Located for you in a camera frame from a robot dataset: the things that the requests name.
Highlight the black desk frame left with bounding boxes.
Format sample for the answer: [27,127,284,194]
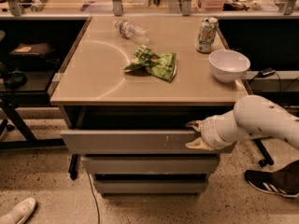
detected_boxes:
[0,91,82,180]

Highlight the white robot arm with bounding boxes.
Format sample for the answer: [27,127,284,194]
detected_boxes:
[185,95,299,150]

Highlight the white shoe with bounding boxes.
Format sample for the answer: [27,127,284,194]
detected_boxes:
[0,197,36,224]

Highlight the black desk leg right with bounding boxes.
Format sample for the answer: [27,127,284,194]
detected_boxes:
[253,139,274,167]

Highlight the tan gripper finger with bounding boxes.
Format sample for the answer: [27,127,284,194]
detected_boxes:
[186,120,203,133]
[185,137,213,151]

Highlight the black striped sneaker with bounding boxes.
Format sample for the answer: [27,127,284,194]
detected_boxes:
[244,161,299,198]

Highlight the green chip bag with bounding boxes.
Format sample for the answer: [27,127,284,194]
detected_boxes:
[123,44,177,82]

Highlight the grey middle drawer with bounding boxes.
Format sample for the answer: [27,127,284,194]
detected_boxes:
[81,156,219,175]

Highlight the black power adapter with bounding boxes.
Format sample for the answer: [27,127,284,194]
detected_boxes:
[258,67,276,77]

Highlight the grey drawer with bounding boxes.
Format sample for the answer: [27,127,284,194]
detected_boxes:
[93,181,208,194]
[61,129,209,155]
[81,156,219,175]

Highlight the white bowl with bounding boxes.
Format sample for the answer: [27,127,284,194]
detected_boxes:
[208,49,250,83]

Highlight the grey drawer cabinet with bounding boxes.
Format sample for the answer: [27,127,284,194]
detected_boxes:
[50,15,247,182]

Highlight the black floor cable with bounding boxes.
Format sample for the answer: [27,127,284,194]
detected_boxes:
[87,173,102,224]

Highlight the black headphones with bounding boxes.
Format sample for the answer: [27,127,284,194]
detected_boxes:
[4,71,27,90]

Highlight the clear plastic water bottle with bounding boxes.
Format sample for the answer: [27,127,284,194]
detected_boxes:
[113,20,150,45]

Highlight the grey bottom drawer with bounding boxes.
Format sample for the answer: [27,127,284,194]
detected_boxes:
[93,181,208,194]

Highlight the green white soda can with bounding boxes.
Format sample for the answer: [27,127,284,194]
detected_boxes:
[196,17,219,53]

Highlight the grey top drawer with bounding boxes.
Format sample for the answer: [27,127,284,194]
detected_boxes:
[61,129,209,155]

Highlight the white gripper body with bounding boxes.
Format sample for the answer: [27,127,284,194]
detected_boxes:
[201,111,247,149]

